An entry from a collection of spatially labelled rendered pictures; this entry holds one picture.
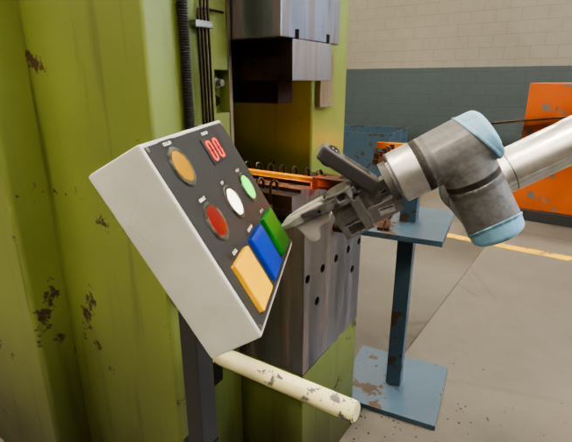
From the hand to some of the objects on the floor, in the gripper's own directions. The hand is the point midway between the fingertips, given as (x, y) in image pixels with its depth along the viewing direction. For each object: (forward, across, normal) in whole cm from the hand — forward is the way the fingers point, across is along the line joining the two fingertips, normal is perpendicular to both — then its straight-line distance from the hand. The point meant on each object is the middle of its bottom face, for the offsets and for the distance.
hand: (285, 221), depth 79 cm
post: (+64, -9, -82) cm, 104 cm away
